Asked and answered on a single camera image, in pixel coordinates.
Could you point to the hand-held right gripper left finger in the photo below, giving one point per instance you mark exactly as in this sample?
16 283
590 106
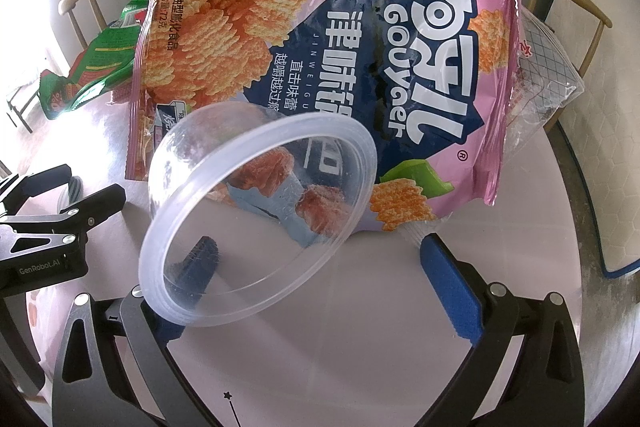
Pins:
170 330

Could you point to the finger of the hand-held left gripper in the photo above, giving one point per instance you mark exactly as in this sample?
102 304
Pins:
40 184
95 207

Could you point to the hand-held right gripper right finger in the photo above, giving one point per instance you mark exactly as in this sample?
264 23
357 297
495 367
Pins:
450 287

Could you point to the clear plastic container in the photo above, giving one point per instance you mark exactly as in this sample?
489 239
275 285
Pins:
165 187

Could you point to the green snack bag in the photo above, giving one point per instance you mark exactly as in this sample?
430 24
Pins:
100 57

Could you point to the clear plastic bag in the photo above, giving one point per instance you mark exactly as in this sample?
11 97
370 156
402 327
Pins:
545 57

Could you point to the pink chips bag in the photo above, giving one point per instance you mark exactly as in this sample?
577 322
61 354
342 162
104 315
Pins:
300 37

